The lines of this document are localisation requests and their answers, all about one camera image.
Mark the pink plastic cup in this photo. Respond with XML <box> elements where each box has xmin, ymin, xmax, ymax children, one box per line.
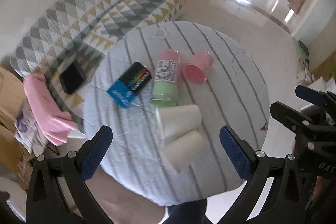
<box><xmin>182</xmin><ymin>50</ymin><xmax>214</xmax><ymax>84</ymax></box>

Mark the cardboard box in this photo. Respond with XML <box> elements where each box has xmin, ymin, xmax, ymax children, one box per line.
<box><xmin>1</xmin><ymin>67</ymin><xmax>32</xmax><ymax>190</ymax></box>

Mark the striped light blue tablecloth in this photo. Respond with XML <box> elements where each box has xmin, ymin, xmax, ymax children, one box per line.
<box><xmin>84</xmin><ymin>21</ymin><xmax>269</xmax><ymax>206</ymax></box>

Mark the printed paper bag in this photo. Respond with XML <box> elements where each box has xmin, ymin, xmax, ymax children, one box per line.
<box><xmin>14</xmin><ymin>99</ymin><xmax>48</xmax><ymax>156</ymax></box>

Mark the pink cloth on near armrest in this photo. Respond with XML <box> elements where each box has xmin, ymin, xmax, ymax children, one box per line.
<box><xmin>23</xmin><ymin>73</ymin><xmax>77</xmax><ymax>146</ymax></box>

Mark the black tablet on sofa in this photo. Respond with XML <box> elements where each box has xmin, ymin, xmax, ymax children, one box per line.
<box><xmin>59</xmin><ymin>61</ymin><xmax>87</xmax><ymax>94</ymax></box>

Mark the pink green wipes canister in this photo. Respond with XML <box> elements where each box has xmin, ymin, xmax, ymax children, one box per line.
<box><xmin>150</xmin><ymin>49</ymin><xmax>181</xmax><ymax>107</ymax></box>

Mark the black blue marker box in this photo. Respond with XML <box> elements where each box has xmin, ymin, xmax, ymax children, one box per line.
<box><xmin>107</xmin><ymin>62</ymin><xmax>152</xmax><ymax>109</ymax></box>

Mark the triangle patterned sofa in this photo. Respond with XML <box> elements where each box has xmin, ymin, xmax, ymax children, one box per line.
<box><xmin>10</xmin><ymin>0</ymin><xmax>183</xmax><ymax>130</ymax></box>

